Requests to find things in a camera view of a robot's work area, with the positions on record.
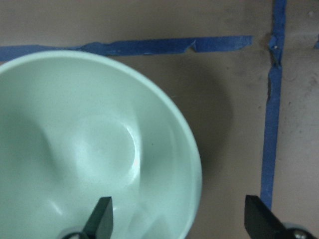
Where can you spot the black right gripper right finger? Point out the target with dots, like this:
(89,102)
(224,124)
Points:
(261,223)

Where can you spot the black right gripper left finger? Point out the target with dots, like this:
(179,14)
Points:
(100,222)

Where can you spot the green bowl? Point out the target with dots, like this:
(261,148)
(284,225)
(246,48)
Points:
(76,127)

